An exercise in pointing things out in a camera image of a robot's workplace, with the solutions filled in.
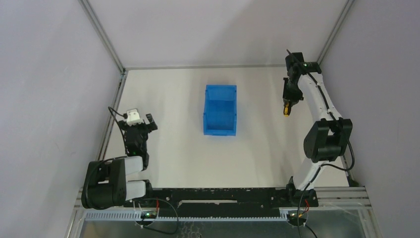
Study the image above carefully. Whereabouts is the yellow black handled screwdriver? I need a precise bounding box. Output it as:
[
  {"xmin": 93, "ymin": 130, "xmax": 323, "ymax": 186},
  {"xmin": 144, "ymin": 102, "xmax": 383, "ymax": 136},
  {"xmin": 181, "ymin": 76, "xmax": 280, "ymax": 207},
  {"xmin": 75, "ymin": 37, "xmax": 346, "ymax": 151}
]
[{"xmin": 283, "ymin": 102, "xmax": 292, "ymax": 117}]

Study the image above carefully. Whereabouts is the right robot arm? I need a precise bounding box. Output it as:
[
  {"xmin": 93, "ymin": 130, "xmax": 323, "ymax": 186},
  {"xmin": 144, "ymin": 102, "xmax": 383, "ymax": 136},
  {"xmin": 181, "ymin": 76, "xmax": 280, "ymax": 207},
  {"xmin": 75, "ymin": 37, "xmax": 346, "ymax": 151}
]
[{"xmin": 280, "ymin": 52, "xmax": 354, "ymax": 209}]

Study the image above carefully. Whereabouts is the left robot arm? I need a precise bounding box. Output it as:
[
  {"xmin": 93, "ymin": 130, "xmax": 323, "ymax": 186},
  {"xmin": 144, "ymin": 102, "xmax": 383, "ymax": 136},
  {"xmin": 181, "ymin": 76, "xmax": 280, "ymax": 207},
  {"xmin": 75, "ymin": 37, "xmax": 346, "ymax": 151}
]
[{"xmin": 81, "ymin": 110, "xmax": 158, "ymax": 210}]

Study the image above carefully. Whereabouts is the blue plastic bin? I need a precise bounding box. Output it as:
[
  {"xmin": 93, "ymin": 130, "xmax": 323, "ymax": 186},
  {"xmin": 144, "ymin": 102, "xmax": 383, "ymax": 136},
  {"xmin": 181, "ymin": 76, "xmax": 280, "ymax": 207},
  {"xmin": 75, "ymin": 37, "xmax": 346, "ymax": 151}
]
[{"xmin": 203, "ymin": 84, "xmax": 237, "ymax": 136}]

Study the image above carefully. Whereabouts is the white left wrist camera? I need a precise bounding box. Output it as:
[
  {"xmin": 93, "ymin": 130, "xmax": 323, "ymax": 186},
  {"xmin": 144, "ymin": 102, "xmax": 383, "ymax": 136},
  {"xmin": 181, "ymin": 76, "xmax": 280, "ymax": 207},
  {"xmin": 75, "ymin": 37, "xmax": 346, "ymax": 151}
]
[{"xmin": 126, "ymin": 109, "xmax": 145, "ymax": 126}]

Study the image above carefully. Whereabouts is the left controller board with cables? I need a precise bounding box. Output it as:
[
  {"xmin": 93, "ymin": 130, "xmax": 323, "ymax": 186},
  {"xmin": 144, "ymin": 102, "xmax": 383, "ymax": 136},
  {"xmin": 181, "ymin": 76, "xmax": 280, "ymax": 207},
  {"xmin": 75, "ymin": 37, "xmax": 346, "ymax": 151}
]
[{"xmin": 133, "ymin": 198, "xmax": 180, "ymax": 235}]

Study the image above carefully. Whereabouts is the controller board with cables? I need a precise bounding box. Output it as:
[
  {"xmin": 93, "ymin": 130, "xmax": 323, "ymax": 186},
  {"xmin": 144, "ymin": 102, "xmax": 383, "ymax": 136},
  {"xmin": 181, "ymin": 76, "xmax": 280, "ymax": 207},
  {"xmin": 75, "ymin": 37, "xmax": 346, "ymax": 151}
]
[
  {"xmin": 133, "ymin": 198, "xmax": 180, "ymax": 235},
  {"xmin": 286, "ymin": 199, "xmax": 318, "ymax": 238}
]

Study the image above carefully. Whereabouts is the grey slotted cable duct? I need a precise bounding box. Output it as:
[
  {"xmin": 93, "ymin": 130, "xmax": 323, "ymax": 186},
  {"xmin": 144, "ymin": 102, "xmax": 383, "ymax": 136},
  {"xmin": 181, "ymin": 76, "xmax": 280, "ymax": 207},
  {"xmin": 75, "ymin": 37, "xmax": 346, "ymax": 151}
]
[{"xmin": 83, "ymin": 210, "xmax": 288, "ymax": 222}]

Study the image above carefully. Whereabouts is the black mounting rail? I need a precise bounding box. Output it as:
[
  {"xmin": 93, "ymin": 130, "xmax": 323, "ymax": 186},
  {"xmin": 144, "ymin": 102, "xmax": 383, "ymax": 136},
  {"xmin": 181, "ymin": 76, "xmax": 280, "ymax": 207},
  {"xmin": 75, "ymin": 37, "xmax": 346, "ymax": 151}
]
[{"xmin": 124, "ymin": 187, "xmax": 319, "ymax": 217}]

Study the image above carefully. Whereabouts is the right controller board with cables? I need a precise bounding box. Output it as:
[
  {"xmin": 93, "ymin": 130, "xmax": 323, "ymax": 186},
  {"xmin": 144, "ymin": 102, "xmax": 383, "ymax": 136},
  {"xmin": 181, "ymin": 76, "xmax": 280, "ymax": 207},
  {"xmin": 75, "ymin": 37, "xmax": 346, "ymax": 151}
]
[{"xmin": 286, "ymin": 199, "xmax": 318, "ymax": 238}]

